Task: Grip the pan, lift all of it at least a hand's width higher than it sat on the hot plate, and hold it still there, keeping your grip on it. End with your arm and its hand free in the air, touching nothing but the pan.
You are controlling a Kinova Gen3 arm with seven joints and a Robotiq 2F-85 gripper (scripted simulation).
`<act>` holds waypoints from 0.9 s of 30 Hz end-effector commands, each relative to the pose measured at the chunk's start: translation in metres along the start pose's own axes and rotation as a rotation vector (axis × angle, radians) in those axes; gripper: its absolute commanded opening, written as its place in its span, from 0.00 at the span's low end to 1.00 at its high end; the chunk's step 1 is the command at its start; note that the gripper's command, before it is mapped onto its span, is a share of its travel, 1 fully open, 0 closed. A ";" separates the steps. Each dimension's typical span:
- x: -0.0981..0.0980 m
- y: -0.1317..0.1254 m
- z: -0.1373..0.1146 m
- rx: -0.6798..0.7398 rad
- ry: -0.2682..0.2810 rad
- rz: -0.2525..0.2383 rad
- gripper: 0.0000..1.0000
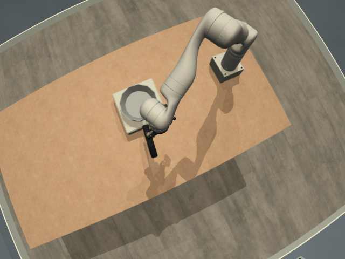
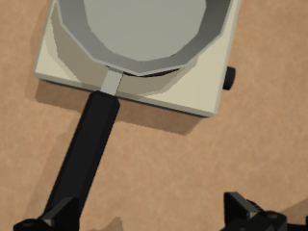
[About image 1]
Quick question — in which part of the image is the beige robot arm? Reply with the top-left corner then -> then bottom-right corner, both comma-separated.
140,8 -> 258,133

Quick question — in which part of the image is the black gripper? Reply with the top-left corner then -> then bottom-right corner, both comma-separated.
145,129 -> 168,140

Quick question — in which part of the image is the grey frying pan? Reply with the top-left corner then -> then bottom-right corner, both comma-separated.
119,84 -> 157,148

